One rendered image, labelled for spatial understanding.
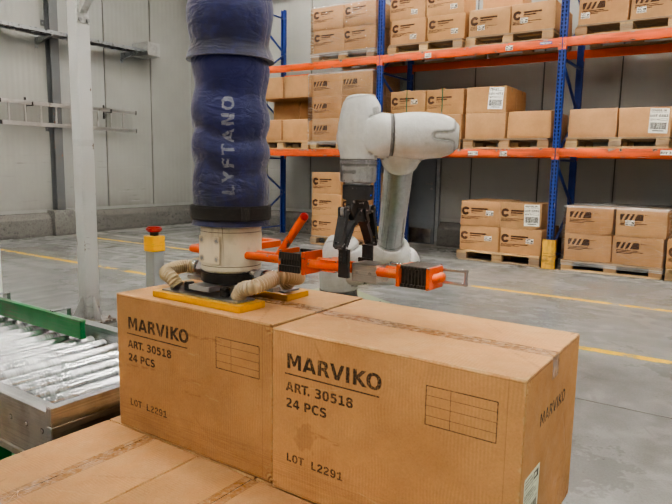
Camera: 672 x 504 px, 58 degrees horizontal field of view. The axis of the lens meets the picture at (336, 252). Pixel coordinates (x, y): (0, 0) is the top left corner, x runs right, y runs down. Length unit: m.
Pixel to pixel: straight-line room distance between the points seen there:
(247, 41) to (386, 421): 1.00
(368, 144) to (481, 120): 7.63
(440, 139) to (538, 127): 7.35
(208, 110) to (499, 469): 1.10
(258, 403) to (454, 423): 0.52
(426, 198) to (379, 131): 9.30
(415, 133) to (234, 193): 0.51
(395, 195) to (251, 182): 0.66
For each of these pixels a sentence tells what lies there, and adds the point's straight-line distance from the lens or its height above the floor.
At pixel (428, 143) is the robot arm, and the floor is 1.38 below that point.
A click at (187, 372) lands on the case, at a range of 1.72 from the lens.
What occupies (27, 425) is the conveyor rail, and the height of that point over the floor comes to 0.52.
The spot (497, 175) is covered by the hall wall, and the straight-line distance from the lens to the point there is 10.32.
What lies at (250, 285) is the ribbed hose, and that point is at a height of 1.02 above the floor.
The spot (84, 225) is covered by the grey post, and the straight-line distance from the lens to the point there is 5.32.
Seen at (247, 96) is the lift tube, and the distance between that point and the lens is 1.68.
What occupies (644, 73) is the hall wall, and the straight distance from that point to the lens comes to 9.94.
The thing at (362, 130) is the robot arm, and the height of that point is 1.40.
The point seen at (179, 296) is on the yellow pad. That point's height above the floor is 0.96.
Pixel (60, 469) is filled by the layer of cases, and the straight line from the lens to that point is 1.80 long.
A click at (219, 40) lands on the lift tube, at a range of 1.68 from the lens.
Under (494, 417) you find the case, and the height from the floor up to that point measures 0.86.
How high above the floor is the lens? 1.32
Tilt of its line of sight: 8 degrees down
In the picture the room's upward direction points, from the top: 1 degrees clockwise
